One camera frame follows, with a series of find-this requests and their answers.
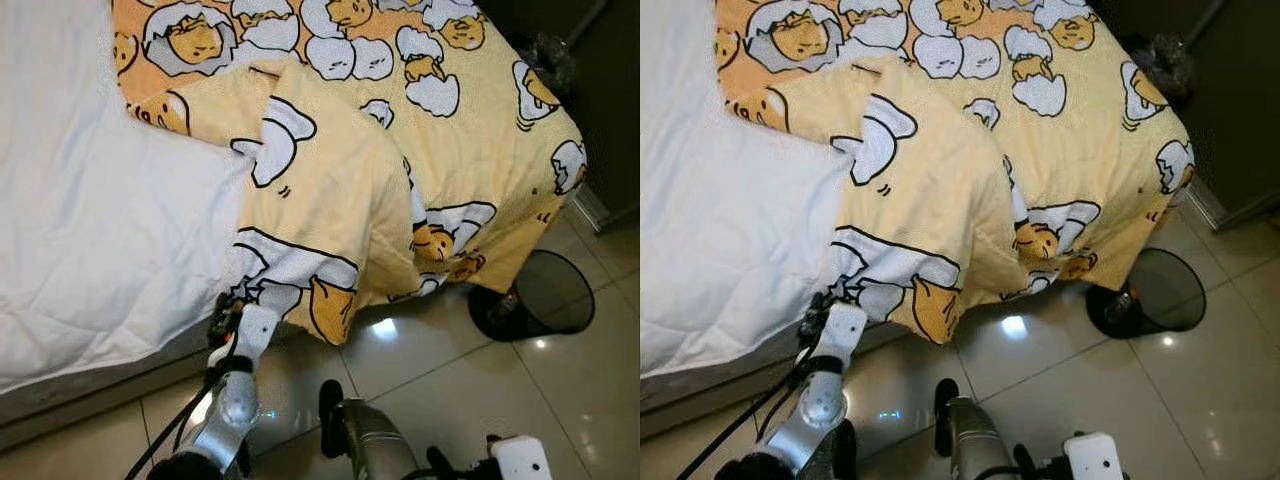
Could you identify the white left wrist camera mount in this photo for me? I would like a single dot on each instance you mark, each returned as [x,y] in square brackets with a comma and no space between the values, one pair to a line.
[255,330]
[843,328]

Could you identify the grey bed base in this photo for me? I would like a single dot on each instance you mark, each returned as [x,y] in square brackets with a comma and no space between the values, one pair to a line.
[90,395]
[720,385]

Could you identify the dark wardrobe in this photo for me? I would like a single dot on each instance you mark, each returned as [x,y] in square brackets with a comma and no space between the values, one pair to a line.
[1240,100]
[600,100]

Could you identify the yellow cartoon egg blanket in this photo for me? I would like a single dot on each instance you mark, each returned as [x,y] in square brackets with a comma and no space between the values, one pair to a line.
[950,180]
[340,180]

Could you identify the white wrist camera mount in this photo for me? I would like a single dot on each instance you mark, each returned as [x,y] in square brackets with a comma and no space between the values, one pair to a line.
[843,328]
[1095,458]
[522,460]
[255,330]

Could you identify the black mesh waste bin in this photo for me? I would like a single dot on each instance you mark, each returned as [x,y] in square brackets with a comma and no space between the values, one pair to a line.
[550,295]
[1165,290]

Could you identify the white quilted mattress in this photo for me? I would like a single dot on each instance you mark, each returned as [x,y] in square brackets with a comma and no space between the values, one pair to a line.
[730,200]
[100,200]

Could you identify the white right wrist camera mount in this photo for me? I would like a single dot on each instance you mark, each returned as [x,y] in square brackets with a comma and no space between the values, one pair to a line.
[522,460]
[1095,458]

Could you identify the crumpled dark plastic bag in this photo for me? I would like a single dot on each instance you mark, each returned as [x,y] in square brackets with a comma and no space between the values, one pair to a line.
[555,62]
[1168,62]

